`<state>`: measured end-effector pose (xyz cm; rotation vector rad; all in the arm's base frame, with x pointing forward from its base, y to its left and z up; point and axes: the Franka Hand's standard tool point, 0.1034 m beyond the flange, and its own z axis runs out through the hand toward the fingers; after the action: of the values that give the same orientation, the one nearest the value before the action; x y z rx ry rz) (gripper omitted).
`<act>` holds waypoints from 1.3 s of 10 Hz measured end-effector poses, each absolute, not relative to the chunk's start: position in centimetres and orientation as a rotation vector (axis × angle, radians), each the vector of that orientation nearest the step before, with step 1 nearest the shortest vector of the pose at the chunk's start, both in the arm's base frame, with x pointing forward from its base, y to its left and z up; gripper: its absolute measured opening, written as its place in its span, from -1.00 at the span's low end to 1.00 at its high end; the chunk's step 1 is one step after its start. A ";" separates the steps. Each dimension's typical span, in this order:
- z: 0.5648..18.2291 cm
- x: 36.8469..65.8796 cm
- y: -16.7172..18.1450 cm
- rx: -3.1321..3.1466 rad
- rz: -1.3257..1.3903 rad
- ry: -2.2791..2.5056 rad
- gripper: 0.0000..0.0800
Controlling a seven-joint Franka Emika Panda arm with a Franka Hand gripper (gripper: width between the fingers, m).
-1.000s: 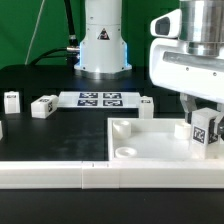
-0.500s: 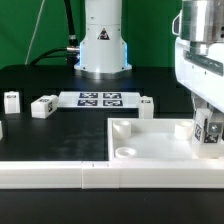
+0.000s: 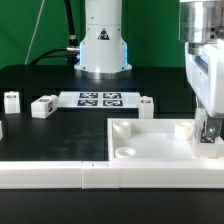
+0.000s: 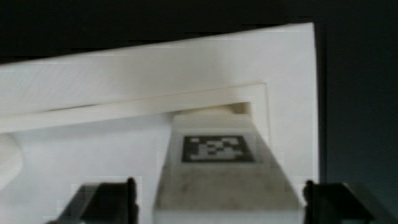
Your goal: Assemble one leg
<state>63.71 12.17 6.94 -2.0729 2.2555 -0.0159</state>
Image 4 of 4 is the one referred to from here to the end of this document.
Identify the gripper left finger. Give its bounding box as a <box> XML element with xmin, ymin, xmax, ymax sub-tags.
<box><xmin>45</xmin><ymin>178</ymin><xmax>138</xmax><ymax>224</ymax></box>

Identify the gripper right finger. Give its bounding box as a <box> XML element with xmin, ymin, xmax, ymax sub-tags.
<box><xmin>301</xmin><ymin>181</ymin><xmax>398</xmax><ymax>224</ymax></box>

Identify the white table leg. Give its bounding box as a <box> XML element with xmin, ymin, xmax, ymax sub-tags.
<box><xmin>152</xmin><ymin>114</ymin><xmax>303</xmax><ymax>224</ymax></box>

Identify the white square tabletop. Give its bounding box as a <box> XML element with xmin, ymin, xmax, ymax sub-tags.
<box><xmin>0</xmin><ymin>23</ymin><xmax>317</xmax><ymax>224</ymax></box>

